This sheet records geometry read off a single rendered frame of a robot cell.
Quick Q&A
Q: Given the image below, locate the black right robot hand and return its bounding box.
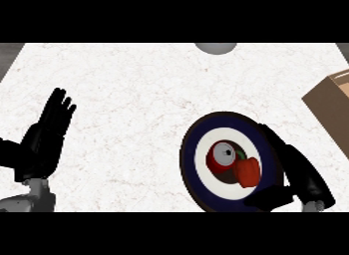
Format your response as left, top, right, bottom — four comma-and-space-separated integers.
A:
243, 124, 337, 212

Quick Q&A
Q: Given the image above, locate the dark blue and white plate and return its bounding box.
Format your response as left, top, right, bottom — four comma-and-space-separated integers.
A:
179, 111, 286, 213

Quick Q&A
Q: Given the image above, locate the red bell pepper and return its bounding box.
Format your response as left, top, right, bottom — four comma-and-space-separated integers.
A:
231, 156, 263, 189

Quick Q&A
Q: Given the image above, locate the grey round object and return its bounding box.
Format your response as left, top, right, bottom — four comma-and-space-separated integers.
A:
194, 43, 238, 56

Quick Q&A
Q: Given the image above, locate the brown cardboard box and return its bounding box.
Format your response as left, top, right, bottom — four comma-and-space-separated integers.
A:
302, 64, 349, 176

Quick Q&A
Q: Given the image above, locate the red can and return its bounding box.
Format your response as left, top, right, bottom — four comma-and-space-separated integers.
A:
204, 140, 238, 175

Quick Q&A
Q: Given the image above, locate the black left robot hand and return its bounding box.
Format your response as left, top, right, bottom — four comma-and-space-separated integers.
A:
0, 87, 79, 183

